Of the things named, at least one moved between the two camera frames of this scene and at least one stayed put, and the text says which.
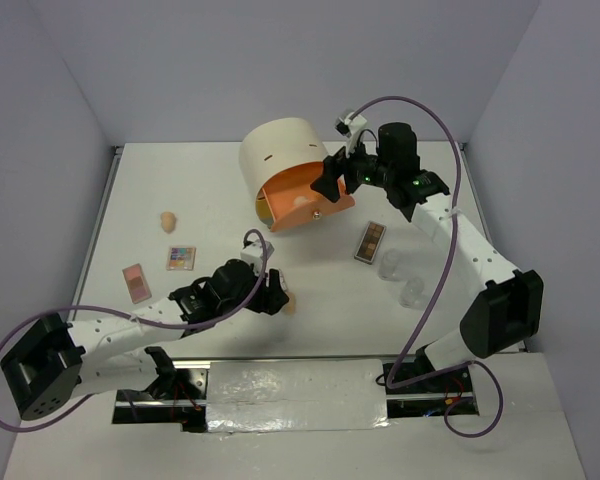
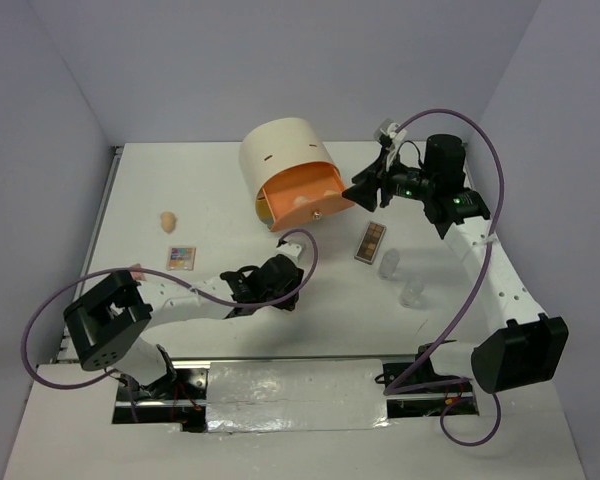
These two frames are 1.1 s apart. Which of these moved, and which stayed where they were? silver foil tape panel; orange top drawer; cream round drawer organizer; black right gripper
Moved: black right gripper
Stayed: silver foil tape panel; orange top drawer; cream round drawer organizer
